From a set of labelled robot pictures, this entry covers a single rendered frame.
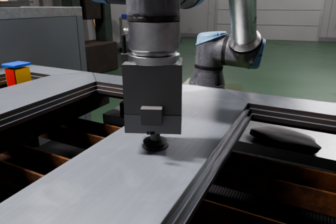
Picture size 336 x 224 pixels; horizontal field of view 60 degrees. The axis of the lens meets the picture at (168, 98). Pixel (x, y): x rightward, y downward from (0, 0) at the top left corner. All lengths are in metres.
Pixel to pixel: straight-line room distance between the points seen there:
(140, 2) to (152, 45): 0.06
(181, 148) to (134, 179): 0.11
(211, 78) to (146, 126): 0.75
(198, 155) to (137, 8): 0.23
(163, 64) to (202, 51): 0.76
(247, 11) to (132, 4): 0.61
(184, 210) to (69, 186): 0.15
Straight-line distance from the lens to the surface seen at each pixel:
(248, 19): 0.99
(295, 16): 9.89
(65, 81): 0.91
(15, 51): 1.27
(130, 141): 0.49
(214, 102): 0.69
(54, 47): 1.39
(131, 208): 0.35
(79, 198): 0.38
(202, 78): 1.16
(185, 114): 0.61
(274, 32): 9.88
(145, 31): 0.39
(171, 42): 0.40
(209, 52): 1.14
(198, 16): 10.10
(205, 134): 0.52
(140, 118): 0.43
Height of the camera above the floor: 1.06
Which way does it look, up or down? 18 degrees down
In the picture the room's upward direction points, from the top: straight up
